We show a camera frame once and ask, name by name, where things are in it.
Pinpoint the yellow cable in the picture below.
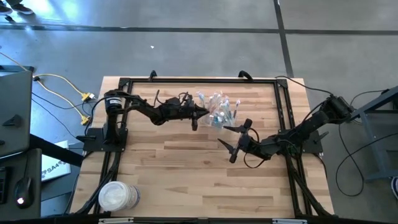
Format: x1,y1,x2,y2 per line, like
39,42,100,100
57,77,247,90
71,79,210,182
0,51,96,126

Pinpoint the black computer mouse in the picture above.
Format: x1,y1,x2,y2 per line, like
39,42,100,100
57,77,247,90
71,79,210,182
14,176,34,210

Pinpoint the black keyboard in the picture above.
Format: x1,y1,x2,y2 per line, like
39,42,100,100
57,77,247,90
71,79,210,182
0,167,9,205

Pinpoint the white printed paper sheet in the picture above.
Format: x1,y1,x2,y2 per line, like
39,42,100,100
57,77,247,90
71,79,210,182
41,139,72,183

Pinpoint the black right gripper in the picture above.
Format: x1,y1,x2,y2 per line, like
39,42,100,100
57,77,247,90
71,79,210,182
217,118,269,164

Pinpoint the silver bracket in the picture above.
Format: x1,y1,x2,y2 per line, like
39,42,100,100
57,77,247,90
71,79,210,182
98,217,135,224
272,218,308,224

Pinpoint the black aluminium rig frame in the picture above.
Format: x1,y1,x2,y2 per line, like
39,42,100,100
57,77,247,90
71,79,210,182
73,77,333,218

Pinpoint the black desk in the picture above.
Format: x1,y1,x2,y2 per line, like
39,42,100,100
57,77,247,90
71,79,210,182
0,148,44,220

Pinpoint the grey metal stand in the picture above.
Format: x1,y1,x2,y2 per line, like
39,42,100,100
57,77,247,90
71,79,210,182
343,85,398,184

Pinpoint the grey monitor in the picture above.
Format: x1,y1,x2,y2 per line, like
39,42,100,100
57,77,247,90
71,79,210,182
0,65,34,159

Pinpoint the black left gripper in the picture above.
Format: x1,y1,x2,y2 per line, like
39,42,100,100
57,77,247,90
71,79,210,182
160,93,210,132

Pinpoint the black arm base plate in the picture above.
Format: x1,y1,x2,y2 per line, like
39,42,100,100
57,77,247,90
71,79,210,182
279,128,330,156
76,127,128,154

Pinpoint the white lidded round canister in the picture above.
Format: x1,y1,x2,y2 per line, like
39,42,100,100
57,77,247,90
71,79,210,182
98,180,142,213

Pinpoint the black metal beam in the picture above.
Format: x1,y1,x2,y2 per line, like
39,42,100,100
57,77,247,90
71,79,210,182
29,133,85,168

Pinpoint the person's shoe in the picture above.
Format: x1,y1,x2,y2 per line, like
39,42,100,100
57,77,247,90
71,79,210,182
0,3,14,16
12,2,34,16
388,175,398,199

